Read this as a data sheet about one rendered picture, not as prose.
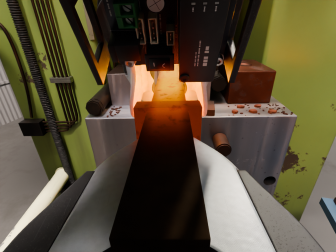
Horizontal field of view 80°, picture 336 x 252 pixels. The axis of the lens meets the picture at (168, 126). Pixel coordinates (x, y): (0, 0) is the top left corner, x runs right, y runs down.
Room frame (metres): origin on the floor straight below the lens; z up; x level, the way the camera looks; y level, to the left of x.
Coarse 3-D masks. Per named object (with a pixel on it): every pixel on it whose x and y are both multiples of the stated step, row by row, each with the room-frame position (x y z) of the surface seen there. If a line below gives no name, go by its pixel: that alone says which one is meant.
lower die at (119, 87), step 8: (120, 64) 0.48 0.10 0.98; (112, 72) 0.40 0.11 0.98; (120, 72) 0.40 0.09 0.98; (112, 80) 0.39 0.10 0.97; (120, 80) 0.39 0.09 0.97; (112, 88) 0.39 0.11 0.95; (120, 88) 0.39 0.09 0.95; (128, 88) 0.39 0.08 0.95; (208, 88) 0.38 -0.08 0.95; (112, 96) 0.39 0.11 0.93; (120, 96) 0.39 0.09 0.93; (128, 96) 0.39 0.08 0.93; (208, 96) 0.38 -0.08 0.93; (112, 104) 0.39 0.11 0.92; (120, 104) 0.39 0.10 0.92; (128, 104) 0.39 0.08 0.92
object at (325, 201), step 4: (320, 200) 0.35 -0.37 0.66; (324, 200) 0.34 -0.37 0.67; (328, 200) 0.34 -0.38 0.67; (332, 200) 0.34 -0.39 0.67; (320, 204) 0.34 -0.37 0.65; (324, 204) 0.33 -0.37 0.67; (328, 204) 0.33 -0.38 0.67; (332, 204) 0.33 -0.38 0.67; (324, 208) 0.33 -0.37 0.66; (328, 208) 0.32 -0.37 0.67; (332, 208) 0.32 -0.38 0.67; (324, 212) 0.32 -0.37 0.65; (328, 212) 0.31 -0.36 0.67; (332, 212) 0.31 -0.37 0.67; (328, 216) 0.31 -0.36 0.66; (332, 216) 0.30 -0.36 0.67; (328, 220) 0.30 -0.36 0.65; (332, 220) 0.29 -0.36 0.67; (332, 224) 0.29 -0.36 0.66
